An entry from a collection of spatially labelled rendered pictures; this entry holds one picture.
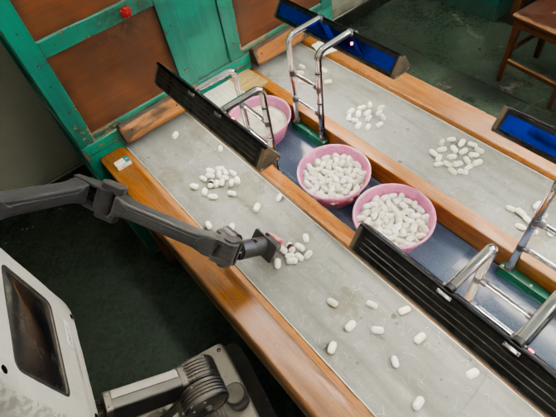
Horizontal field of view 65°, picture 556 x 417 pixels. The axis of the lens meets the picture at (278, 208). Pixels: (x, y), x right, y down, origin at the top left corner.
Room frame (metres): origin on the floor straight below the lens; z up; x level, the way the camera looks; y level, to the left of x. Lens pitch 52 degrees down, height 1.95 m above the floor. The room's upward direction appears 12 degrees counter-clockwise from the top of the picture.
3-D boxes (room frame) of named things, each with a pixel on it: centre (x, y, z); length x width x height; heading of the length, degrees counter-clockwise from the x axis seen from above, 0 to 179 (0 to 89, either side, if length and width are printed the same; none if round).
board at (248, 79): (1.62, 0.11, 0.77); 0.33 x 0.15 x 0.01; 120
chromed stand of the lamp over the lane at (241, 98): (1.18, 0.08, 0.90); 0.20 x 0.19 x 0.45; 30
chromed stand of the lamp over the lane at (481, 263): (0.34, -0.41, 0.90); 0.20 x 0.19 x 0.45; 30
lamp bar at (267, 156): (1.14, 0.15, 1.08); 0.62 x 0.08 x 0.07; 30
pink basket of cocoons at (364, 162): (1.05, -0.22, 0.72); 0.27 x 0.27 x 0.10
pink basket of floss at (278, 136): (1.43, 0.00, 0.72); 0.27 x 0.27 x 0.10
